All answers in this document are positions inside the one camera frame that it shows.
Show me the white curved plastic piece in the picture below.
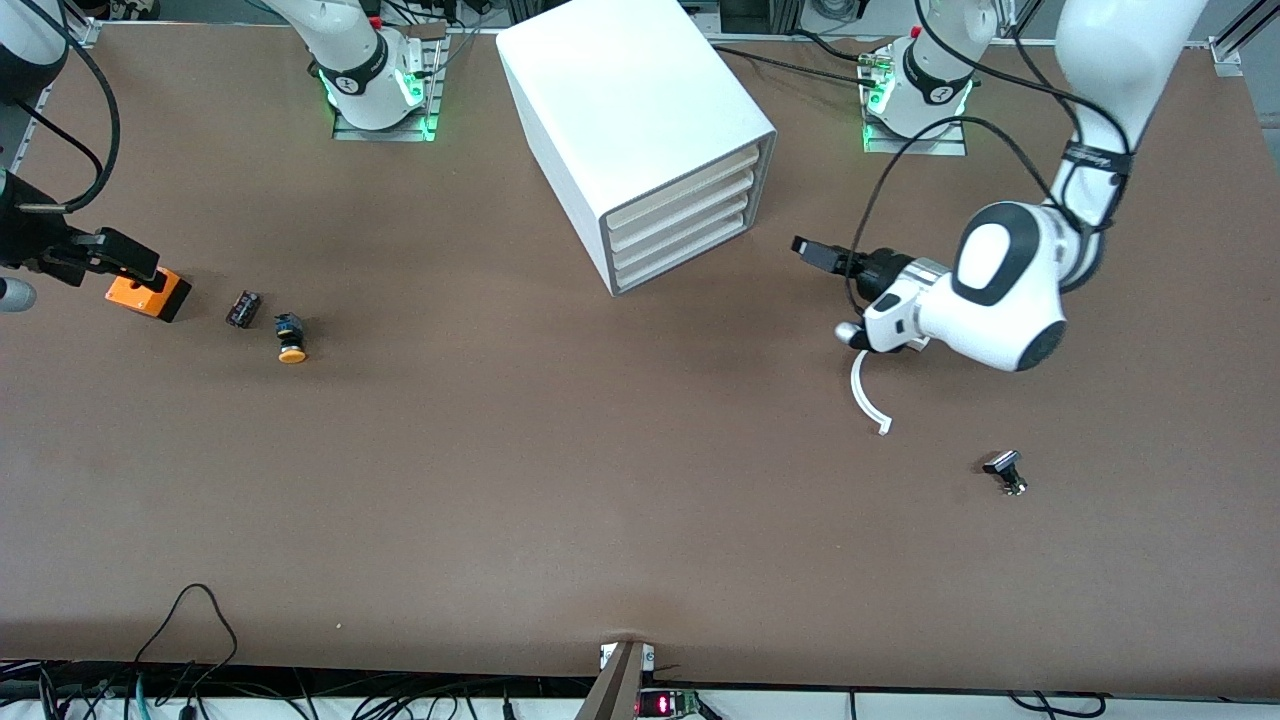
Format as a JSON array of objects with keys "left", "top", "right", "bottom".
[{"left": 850, "top": 348, "right": 893, "bottom": 437}]

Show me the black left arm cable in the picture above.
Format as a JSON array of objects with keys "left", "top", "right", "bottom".
[{"left": 845, "top": 0, "right": 1136, "bottom": 316}]

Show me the white drawer cabinet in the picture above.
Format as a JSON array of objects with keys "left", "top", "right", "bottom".
[{"left": 495, "top": 0, "right": 779, "bottom": 298}]

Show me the orange button enclosure box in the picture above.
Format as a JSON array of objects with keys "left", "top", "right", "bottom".
[{"left": 105, "top": 265, "right": 193, "bottom": 323}]

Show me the brown metal bar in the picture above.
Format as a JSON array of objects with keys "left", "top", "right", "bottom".
[{"left": 575, "top": 640, "right": 646, "bottom": 720}]

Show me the device with red display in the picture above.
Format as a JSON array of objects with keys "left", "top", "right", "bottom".
[{"left": 638, "top": 688, "right": 706, "bottom": 719}]

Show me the aluminium frame profile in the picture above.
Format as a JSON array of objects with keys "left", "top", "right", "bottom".
[
  {"left": 1205, "top": 30, "right": 1280, "bottom": 76},
  {"left": 20, "top": 15, "right": 101, "bottom": 171}
]

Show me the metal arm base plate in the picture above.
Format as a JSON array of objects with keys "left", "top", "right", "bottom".
[
  {"left": 332, "top": 30, "right": 443, "bottom": 143},
  {"left": 862, "top": 50, "right": 969, "bottom": 157}
]

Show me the black knob switch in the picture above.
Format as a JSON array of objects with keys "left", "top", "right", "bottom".
[{"left": 982, "top": 450, "right": 1029, "bottom": 497}]

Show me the black table cable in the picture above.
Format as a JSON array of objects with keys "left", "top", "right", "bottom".
[{"left": 712, "top": 44, "right": 891, "bottom": 89}]

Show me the black looped cable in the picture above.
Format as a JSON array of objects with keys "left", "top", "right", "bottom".
[{"left": 133, "top": 583, "right": 241, "bottom": 691}]

